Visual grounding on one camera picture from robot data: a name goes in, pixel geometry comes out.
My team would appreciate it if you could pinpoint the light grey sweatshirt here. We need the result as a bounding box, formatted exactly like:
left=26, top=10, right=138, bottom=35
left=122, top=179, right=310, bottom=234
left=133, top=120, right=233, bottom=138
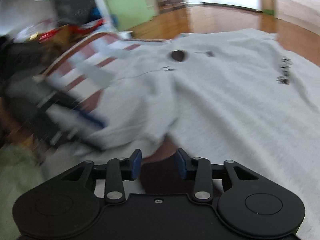
left=49, top=29, right=319, bottom=239

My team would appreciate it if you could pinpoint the patterned pastel floor rug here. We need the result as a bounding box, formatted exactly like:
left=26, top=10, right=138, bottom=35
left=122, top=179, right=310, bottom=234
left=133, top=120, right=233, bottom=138
left=32, top=31, right=151, bottom=120

